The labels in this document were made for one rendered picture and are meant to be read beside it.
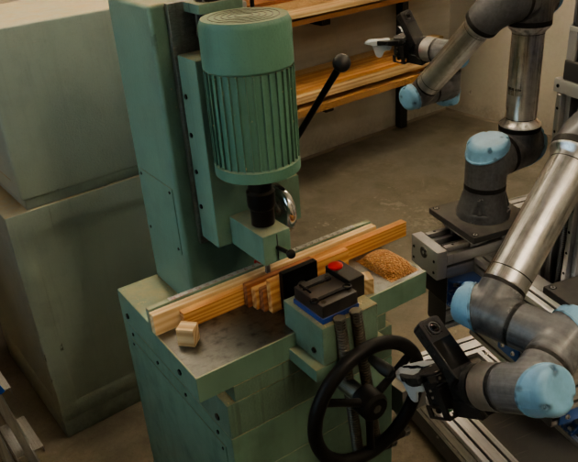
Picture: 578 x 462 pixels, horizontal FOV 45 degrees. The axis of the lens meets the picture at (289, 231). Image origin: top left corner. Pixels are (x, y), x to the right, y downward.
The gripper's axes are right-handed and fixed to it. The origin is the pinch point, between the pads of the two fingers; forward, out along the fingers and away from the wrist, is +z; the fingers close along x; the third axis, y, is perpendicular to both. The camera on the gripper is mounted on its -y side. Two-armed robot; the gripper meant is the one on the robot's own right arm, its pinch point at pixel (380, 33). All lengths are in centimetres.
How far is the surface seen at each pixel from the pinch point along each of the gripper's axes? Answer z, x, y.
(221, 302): -59, -106, 16
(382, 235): -61, -61, 23
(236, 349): -72, -111, 19
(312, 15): 123, 65, 27
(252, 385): -75, -111, 27
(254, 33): -67, -89, -37
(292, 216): -52, -80, 11
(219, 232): -50, -98, 7
